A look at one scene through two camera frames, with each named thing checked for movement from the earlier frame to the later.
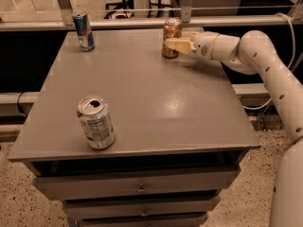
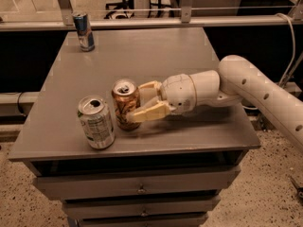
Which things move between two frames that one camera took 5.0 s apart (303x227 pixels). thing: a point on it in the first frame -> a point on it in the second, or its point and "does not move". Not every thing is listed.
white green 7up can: [97, 120] does not move
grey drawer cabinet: [128, 136] does not move
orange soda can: [172, 28] -> [125, 95]
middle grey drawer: [109, 204] does not move
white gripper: [204, 45] -> [178, 92]
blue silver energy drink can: [85, 37] does not move
